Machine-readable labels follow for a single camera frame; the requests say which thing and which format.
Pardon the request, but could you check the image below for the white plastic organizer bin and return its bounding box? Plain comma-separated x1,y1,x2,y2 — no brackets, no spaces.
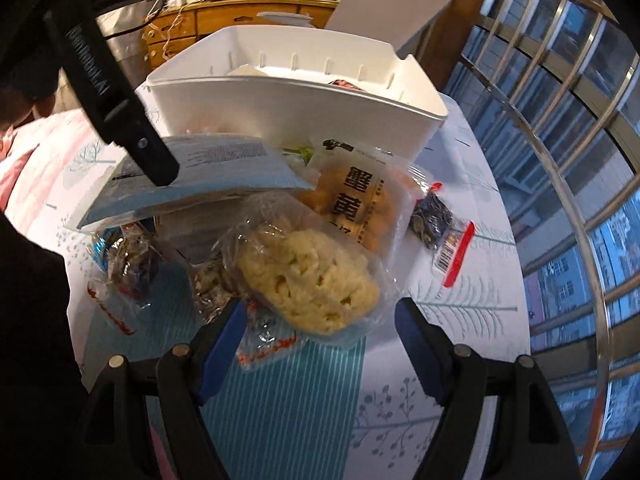
141,25,448,160

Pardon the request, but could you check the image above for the orange crab roe snack bag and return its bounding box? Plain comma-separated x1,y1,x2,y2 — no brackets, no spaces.
295,139,425,266

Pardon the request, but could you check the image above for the wooden desk with drawers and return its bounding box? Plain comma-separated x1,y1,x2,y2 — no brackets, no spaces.
142,0,337,70

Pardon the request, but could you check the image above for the patterned white teal tablecloth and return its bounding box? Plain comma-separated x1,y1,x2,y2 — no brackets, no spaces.
8,99,530,479

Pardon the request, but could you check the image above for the white blue snack packet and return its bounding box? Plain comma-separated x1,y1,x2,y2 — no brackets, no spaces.
67,133,311,232

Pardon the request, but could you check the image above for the small red-print clear packet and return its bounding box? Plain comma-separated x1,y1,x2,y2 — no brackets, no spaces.
236,301,307,372

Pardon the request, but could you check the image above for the yellow cake clear bag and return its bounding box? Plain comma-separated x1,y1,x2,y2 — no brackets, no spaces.
220,192,400,349

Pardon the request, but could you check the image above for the white chair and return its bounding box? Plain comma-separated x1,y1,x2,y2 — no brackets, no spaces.
326,0,452,58

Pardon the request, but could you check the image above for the dark snack clear packet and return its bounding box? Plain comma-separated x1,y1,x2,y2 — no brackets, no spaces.
87,223,162,336

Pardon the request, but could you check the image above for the metal window grille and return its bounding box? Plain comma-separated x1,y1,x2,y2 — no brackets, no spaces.
445,0,639,479

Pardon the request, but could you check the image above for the sunflower seeds red-edged packet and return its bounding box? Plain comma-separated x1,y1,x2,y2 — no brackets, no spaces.
409,182,476,288

